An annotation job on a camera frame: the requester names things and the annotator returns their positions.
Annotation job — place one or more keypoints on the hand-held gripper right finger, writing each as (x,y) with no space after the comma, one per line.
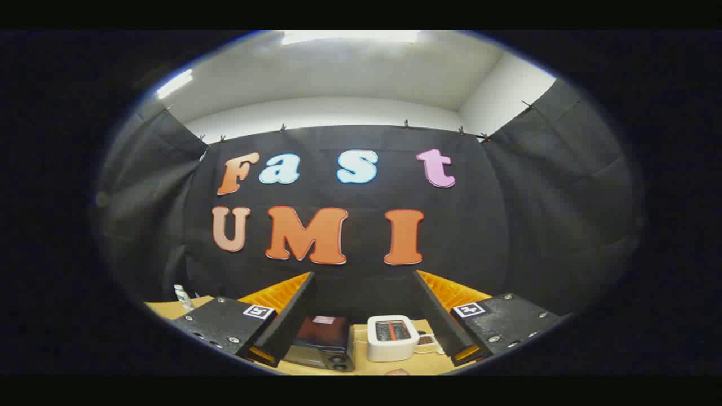
(440,321)

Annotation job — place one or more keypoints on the black toaster oven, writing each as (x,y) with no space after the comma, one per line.
(322,338)

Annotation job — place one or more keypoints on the small white bottle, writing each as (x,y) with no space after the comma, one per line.
(183,298)

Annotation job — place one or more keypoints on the white pop-up toaster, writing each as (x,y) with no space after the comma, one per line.
(392,345)

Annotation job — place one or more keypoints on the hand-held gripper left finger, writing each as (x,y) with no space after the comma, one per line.
(290,321)

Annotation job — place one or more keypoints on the ceiling light panel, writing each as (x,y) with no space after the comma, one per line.
(174,83)
(350,36)

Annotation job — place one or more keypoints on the white divided plate with grains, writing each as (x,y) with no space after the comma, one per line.
(427,341)

